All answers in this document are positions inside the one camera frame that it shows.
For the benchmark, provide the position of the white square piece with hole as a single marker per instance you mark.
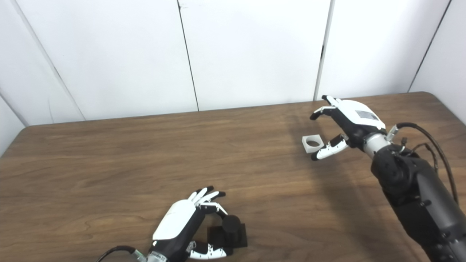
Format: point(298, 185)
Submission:
point(307, 146)

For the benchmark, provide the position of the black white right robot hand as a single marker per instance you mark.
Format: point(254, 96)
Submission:
point(356, 114)

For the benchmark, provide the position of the black peg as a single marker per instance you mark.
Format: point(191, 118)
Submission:
point(231, 229)

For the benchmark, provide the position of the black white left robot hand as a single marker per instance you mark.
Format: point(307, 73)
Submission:
point(178, 218)

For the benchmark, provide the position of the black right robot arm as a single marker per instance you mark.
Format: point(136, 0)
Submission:
point(418, 193)

